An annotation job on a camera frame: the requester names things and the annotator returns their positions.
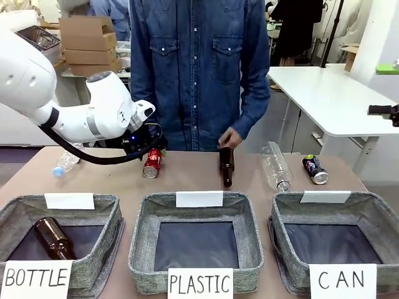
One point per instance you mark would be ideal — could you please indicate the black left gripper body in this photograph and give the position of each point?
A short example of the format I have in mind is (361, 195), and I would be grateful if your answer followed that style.
(140, 138)

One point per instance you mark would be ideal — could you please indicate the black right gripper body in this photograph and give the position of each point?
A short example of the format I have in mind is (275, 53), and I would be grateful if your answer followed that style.
(393, 116)

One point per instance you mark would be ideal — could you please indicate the red drink can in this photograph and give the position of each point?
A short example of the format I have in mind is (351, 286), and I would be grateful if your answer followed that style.
(152, 166)

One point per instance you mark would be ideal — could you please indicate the brown glass bottle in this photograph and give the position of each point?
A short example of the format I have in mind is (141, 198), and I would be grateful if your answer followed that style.
(54, 238)
(226, 166)

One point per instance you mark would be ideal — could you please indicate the person's left forearm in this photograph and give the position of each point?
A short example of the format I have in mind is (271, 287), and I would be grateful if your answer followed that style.
(254, 106)

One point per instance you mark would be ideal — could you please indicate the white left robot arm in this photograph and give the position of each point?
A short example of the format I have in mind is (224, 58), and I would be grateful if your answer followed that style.
(28, 84)

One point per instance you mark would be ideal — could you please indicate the person's right forearm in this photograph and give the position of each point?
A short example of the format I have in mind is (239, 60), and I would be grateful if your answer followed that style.
(141, 84)

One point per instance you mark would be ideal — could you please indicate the grey fabric basket bottle label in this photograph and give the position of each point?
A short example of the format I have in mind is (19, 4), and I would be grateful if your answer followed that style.
(106, 236)

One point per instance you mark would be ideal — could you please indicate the dark purple drink can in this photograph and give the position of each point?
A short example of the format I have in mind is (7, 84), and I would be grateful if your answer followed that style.
(315, 169)

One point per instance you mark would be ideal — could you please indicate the grey fabric basket plastic label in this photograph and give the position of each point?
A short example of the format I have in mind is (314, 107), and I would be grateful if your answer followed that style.
(196, 243)

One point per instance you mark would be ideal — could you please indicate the grey fabric basket can label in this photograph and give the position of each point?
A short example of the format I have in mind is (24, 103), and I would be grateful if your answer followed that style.
(333, 243)

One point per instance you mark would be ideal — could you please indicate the white paper sign CAN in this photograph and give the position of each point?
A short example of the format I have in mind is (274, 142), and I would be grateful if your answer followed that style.
(342, 280)

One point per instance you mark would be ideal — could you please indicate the person's left hand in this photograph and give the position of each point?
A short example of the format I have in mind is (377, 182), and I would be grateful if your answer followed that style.
(230, 137)

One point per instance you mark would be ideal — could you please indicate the light green flat object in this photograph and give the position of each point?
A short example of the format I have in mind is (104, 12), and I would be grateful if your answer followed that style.
(386, 69)

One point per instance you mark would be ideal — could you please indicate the blank white card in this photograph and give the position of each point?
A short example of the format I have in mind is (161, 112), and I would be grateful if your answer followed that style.
(199, 199)
(324, 197)
(69, 201)

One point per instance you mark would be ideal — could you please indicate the white background table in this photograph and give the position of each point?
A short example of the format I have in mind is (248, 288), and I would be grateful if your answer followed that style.
(327, 99)

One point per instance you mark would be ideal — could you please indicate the small cardboard box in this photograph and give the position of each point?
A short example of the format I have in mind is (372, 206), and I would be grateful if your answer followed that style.
(349, 57)

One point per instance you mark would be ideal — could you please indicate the crushed plastic bottle blue cap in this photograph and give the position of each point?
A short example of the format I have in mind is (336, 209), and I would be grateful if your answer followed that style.
(67, 162)

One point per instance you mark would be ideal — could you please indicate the closed flat cardboard box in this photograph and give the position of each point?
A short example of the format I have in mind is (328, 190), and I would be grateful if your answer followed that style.
(95, 69)
(90, 56)

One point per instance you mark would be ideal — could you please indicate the person's denim shirt torso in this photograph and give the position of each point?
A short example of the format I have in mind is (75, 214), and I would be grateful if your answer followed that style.
(193, 71)

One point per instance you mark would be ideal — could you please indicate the black stand pole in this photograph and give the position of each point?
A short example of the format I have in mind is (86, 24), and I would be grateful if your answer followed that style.
(330, 31)

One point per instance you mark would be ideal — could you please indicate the clear plastic bottle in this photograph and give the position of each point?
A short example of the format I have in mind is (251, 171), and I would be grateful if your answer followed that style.
(276, 168)

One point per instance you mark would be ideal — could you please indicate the open cardboard box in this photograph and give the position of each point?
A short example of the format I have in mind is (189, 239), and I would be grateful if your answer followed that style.
(87, 32)

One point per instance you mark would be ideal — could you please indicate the background person in blue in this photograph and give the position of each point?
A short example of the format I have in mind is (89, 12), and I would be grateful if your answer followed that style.
(117, 15)

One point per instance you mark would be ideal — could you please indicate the background person in black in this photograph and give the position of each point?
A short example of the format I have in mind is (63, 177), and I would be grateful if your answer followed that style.
(297, 28)

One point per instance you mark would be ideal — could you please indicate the white paper sign PLASTIC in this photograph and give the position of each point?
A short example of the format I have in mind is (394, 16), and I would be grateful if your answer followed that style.
(200, 284)

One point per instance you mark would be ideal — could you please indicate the black mesh crate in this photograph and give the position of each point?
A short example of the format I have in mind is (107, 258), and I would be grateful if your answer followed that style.
(40, 39)

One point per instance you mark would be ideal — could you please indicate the white paper sign BOTTLE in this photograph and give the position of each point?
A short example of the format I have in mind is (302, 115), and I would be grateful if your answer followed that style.
(35, 278)

